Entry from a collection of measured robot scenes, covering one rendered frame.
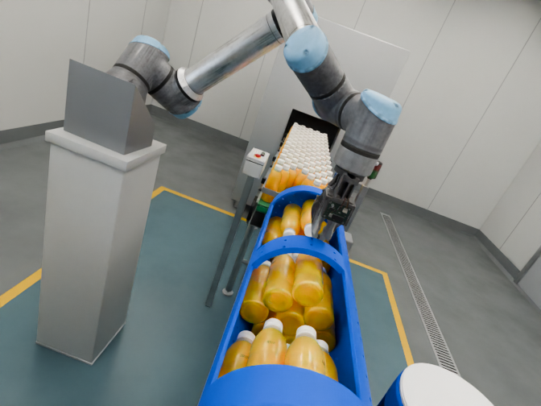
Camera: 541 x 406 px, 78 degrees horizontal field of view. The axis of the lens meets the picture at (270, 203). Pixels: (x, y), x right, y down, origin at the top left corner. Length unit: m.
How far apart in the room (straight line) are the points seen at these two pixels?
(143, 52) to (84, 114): 0.32
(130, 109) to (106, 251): 0.59
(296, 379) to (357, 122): 0.49
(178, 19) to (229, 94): 1.36
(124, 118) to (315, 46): 0.80
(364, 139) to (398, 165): 5.22
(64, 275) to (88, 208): 0.38
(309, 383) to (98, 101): 1.15
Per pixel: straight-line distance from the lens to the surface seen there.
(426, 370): 1.02
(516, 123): 6.35
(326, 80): 0.75
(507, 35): 6.16
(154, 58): 1.48
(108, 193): 1.40
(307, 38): 0.75
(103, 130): 1.38
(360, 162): 0.73
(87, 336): 1.89
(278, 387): 0.50
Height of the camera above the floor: 1.60
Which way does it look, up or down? 23 degrees down
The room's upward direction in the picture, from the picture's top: 21 degrees clockwise
